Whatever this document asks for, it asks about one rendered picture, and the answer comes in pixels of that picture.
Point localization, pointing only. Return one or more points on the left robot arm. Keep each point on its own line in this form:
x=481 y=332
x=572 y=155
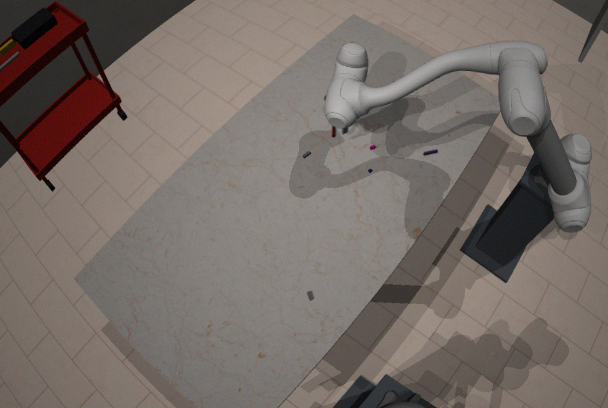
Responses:
x=390 y=397

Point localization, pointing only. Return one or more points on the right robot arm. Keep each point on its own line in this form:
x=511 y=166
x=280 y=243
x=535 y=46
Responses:
x=523 y=105

